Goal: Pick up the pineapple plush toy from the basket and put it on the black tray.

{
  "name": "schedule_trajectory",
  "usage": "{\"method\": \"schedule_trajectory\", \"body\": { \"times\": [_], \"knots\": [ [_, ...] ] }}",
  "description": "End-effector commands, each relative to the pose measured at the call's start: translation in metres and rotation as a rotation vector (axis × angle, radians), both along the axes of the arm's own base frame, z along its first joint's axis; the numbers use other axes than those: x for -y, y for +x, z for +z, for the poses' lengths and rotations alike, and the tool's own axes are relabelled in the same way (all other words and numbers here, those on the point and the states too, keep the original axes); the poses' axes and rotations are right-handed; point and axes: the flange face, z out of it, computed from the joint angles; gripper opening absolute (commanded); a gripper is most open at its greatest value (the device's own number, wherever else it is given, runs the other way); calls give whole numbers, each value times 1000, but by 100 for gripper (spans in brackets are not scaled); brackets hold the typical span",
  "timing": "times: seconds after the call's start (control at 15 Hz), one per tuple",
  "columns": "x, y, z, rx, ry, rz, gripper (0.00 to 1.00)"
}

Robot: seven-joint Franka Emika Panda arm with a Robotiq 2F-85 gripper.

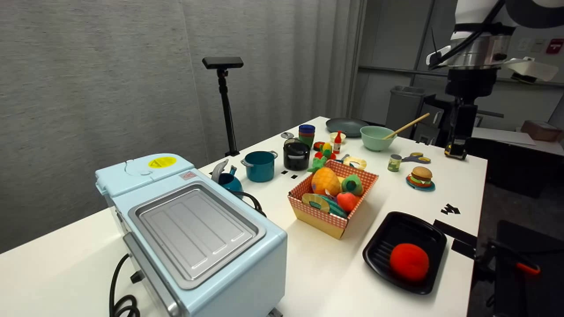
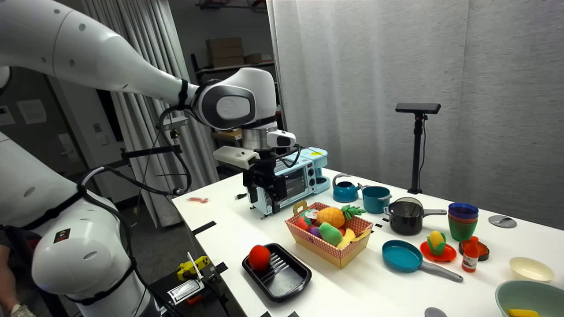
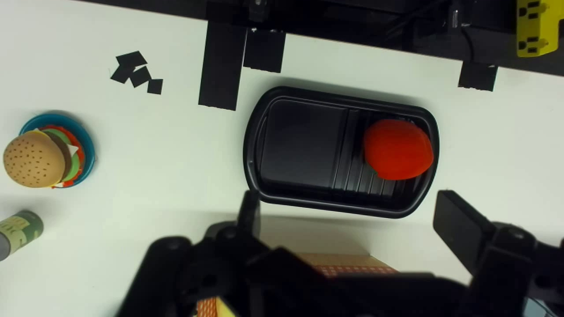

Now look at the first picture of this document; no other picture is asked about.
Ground black stand pole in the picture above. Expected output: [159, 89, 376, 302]
[202, 54, 246, 158]

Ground orange checkered basket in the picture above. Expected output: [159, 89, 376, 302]
[288, 158, 381, 239]

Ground grey bin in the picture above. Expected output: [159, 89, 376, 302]
[385, 84, 441, 140]

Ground grey plate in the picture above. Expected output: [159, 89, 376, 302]
[325, 115, 369, 138]

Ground toy burger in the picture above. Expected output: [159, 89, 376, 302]
[408, 165, 436, 188]

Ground long black tape strip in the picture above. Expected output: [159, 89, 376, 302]
[432, 218, 480, 242]

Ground red toy ketchup bottle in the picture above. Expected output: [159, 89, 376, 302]
[332, 128, 346, 156]

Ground orange handled tool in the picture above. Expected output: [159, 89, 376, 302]
[515, 258, 543, 279]

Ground wooden spoon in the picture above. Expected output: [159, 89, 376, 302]
[385, 110, 432, 140]

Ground toy cookies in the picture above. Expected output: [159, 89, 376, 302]
[402, 149, 432, 165]

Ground black pot with lid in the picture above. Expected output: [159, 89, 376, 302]
[283, 138, 313, 172]

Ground teal toy pot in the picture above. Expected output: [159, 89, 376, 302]
[242, 149, 281, 182]

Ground red tomato plush toy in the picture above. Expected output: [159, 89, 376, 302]
[388, 240, 432, 283]

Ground light blue toaster oven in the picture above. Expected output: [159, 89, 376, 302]
[94, 152, 290, 317]

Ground small green toy can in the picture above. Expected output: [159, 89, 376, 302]
[387, 152, 404, 174]

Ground black frying pan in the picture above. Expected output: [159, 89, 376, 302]
[362, 209, 448, 295]

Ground short black tape strip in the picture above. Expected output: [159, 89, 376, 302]
[450, 237, 480, 260]

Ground large pale green bowl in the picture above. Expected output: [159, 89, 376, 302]
[358, 124, 397, 152]

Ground grey curtain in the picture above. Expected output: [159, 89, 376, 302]
[0, 0, 367, 255]

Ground green plush toy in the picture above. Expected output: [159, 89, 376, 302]
[341, 172, 365, 196]

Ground stack of coloured cups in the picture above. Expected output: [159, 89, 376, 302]
[298, 122, 318, 149]

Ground small teal plate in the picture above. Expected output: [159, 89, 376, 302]
[404, 175, 438, 193]

